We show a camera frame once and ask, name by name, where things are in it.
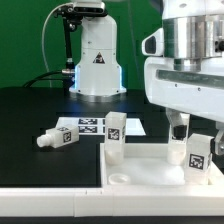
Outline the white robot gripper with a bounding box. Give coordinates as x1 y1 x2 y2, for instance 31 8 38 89
144 57 224 140

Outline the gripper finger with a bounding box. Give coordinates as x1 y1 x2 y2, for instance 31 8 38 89
215 122 224 155

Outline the black cable on table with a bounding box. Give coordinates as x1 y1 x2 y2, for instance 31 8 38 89
22 70 73 88

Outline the white square table top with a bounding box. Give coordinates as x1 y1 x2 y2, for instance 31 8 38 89
99 142 224 188

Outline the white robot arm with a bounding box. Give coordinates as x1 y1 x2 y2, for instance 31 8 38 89
71 0 224 155

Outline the black camera on stand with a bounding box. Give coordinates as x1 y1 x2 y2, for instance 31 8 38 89
53 0 108 76

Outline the paper sheet with markers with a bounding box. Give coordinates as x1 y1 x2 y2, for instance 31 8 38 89
56 117 145 136

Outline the grey camera cable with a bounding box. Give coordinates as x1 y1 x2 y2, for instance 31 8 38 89
41 3 69 88

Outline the white L-shaped fence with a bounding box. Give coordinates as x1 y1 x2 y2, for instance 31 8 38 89
0 146 224 218

